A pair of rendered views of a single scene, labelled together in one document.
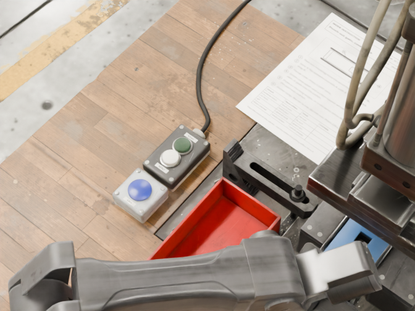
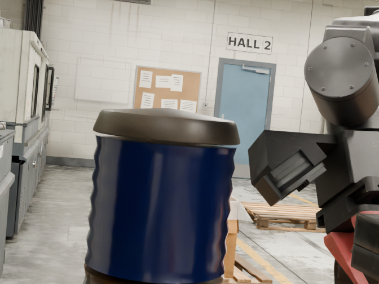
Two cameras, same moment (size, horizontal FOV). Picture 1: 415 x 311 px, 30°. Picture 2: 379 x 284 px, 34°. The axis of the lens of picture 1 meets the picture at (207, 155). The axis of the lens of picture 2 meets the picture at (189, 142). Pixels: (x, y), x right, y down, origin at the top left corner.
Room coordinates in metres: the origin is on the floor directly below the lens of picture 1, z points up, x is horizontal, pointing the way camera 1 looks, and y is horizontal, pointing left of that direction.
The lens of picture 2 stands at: (0.56, -0.67, 1.20)
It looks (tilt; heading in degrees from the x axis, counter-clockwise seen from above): 3 degrees down; 126
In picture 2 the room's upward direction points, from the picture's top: 5 degrees clockwise
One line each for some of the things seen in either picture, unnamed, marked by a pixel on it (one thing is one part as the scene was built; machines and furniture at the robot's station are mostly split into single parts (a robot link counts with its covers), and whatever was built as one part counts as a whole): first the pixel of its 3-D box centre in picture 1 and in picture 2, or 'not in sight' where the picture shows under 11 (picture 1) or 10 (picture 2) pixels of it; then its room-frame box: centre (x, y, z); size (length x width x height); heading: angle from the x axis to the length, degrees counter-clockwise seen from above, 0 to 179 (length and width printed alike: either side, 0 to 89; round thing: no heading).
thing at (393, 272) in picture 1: (372, 243); not in sight; (0.50, -0.25, 0.98); 0.20 x 0.10 x 0.01; 51
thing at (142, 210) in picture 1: (141, 199); not in sight; (0.62, 0.11, 0.90); 0.07 x 0.07 x 0.06; 51
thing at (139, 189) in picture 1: (139, 191); not in sight; (0.62, 0.11, 0.93); 0.04 x 0.04 x 0.02
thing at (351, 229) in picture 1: (353, 250); not in sight; (0.48, -0.22, 1.00); 0.15 x 0.07 x 0.03; 141
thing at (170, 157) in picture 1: (170, 159); not in sight; (0.68, 0.06, 0.93); 0.03 x 0.03 x 0.02
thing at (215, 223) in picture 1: (203, 259); not in sight; (0.49, 0.01, 0.93); 0.25 x 0.12 x 0.06; 141
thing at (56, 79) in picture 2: not in sight; (48, 90); (-5.40, 4.47, 1.27); 0.23 x 0.18 x 0.38; 47
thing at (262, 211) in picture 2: not in sight; (294, 216); (-2.59, 5.86, 0.07); 1.20 x 1.00 x 0.14; 49
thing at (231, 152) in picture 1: (243, 168); not in sight; (0.65, -0.06, 0.95); 0.06 x 0.03 x 0.09; 51
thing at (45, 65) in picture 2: not in sight; (47, 94); (-5.04, 4.13, 1.21); 0.86 x 0.10 x 0.79; 137
